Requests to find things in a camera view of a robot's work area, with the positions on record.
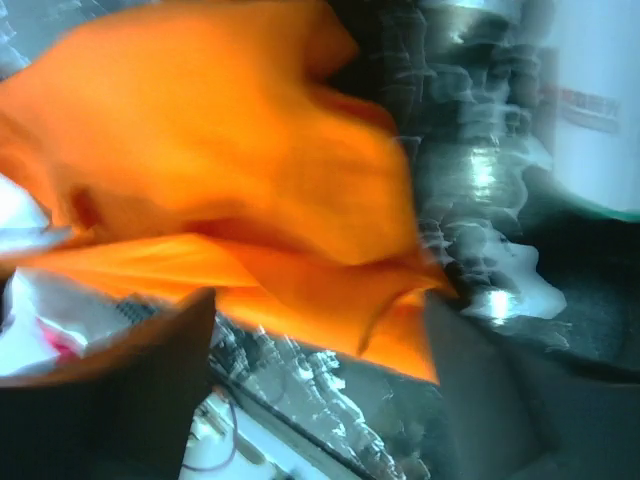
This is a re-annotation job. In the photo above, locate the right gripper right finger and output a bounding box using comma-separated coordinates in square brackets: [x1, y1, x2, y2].
[424, 292, 639, 479]

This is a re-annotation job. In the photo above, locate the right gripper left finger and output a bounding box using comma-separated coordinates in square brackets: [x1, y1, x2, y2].
[1, 289, 216, 479]

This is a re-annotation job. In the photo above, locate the black marble pattern mat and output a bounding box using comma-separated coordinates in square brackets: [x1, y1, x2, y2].
[210, 1, 639, 479]

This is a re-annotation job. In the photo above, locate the green book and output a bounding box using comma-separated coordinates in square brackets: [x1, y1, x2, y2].
[531, 0, 639, 222]

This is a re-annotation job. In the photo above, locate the white t shirt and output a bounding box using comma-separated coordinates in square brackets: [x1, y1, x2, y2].
[1, 177, 161, 377]

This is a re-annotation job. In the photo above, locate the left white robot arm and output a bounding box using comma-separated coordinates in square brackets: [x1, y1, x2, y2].
[179, 388, 327, 480]

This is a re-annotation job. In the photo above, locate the orange t shirt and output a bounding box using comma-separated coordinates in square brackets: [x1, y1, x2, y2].
[1, 1, 447, 382]

